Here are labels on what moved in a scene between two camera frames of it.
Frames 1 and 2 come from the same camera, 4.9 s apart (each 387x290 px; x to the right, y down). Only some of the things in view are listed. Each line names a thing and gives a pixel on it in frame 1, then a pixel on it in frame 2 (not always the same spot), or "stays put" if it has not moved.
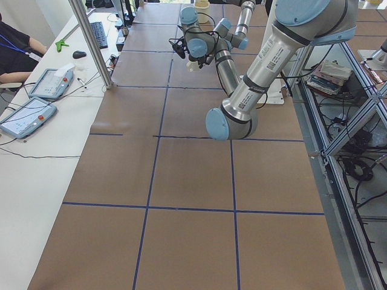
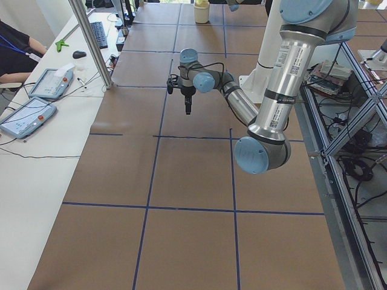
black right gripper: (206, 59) → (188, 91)
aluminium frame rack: (341, 109) stays put
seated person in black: (20, 55) stays put
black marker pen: (78, 79) stays put
